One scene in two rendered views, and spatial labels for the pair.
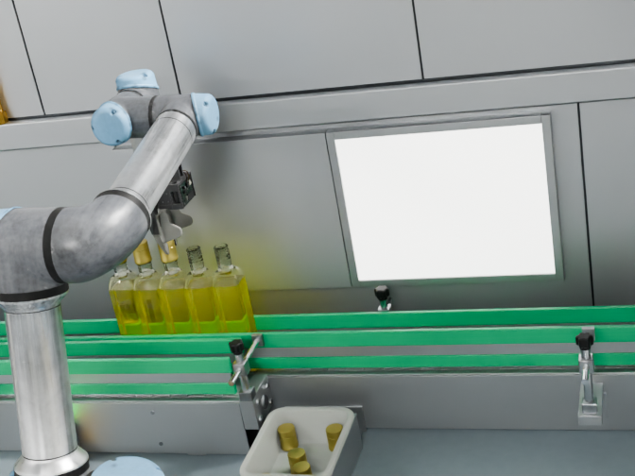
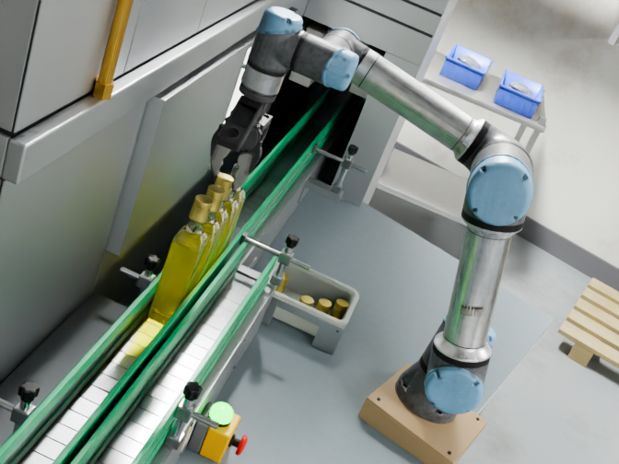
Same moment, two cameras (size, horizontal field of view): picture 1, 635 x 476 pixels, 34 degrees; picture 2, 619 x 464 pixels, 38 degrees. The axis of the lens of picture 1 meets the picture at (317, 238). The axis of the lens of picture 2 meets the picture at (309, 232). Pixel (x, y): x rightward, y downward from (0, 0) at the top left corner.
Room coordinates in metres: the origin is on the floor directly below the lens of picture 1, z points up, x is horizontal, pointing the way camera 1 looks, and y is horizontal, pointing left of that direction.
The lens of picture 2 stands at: (2.18, 1.89, 1.95)
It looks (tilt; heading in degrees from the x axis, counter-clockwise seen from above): 28 degrees down; 256
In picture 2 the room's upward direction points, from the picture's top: 22 degrees clockwise
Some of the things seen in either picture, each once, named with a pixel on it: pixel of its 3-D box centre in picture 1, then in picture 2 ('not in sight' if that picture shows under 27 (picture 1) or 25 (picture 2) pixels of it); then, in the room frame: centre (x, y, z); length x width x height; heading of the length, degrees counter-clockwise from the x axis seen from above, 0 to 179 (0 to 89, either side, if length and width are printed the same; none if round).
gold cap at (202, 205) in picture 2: not in sight; (201, 208); (2.01, 0.41, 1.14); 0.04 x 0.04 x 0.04
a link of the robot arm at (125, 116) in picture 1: (128, 118); (326, 61); (1.87, 0.30, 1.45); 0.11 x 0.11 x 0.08; 72
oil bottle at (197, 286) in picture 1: (209, 315); (212, 238); (1.95, 0.25, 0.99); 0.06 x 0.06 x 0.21; 70
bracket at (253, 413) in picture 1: (257, 401); (253, 286); (1.81, 0.18, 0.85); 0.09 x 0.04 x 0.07; 161
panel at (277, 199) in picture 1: (331, 210); (216, 111); (2.00, -0.04, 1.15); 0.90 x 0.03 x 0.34; 71
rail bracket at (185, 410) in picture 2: not in sight; (195, 422); (1.95, 0.76, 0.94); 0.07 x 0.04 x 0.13; 161
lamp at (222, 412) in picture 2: not in sight; (221, 412); (1.88, 0.61, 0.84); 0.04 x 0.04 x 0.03
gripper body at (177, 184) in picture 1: (163, 178); (250, 115); (1.96, 0.27, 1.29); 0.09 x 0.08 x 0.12; 71
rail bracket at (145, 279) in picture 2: not in sight; (134, 281); (2.09, 0.41, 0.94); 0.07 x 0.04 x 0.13; 161
